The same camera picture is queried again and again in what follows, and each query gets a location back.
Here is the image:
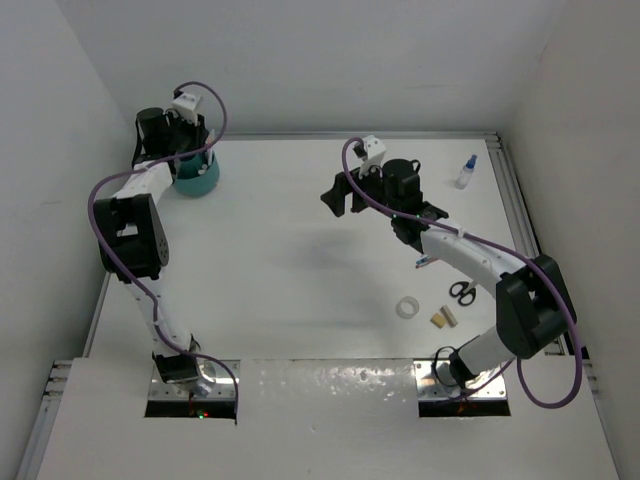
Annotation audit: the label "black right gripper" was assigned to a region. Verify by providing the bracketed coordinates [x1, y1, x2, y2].
[322, 157, 399, 219]

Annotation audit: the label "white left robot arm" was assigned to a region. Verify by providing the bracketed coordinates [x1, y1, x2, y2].
[93, 107, 209, 386]

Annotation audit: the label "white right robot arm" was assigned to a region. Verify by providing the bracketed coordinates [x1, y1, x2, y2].
[320, 159, 576, 389]

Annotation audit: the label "teal round organizer container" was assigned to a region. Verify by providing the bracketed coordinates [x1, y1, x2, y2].
[173, 149, 220, 198]

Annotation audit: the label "small blue cap bottle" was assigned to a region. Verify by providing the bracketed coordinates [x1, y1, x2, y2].
[455, 155, 477, 190]

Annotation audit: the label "clear tape roll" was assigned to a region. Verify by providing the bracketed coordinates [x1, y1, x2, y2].
[395, 296, 420, 319]

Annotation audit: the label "white eraser block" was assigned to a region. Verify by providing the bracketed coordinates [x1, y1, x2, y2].
[440, 305, 458, 328]

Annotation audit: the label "yellow eraser block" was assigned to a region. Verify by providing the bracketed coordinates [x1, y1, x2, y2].
[431, 313, 447, 329]

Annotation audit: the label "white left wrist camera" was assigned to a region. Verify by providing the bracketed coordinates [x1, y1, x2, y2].
[171, 92, 202, 125]

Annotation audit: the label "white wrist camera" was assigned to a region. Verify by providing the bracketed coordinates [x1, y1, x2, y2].
[353, 135, 387, 178]
[171, 92, 202, 125]

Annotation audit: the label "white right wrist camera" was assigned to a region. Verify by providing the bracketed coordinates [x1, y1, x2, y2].
[353, 135, 387, 178]

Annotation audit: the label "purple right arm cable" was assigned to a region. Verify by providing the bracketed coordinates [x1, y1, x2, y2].
[341, 137, 584, 409]

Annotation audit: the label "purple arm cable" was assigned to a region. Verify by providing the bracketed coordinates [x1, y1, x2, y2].
[341, 137, 584, 409]
[87, 81, 241, 419]

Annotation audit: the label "large black handled scissors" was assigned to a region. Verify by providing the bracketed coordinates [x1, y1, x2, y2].
[449, 281, 477, 307]

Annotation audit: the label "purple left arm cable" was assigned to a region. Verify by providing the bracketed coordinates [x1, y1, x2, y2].
[87, 81, 241, 419]

